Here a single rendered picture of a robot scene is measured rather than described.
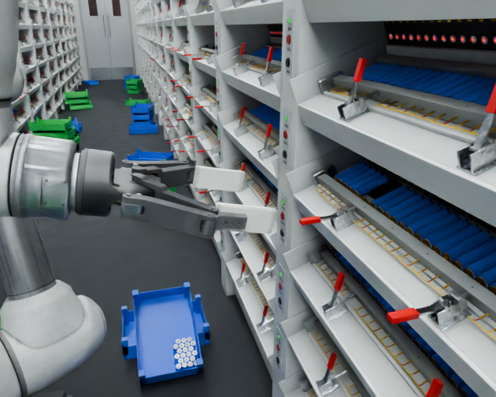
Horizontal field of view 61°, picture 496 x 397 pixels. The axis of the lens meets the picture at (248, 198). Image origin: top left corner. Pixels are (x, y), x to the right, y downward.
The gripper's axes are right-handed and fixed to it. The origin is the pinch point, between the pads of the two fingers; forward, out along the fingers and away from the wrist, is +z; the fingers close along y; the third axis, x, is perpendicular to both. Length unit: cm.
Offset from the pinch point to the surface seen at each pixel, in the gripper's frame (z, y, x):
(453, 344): 21.0, 17.9, -8.4
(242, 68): 19, -81, 13
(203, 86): 25, -170, -2
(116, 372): -8, -68, -89
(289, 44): 14.1, -34.6, 20.4
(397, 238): 24.0, 0.6, -3.6
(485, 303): 24.0, 17.2, -3.5
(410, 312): 16.9, 14.6, -6.6
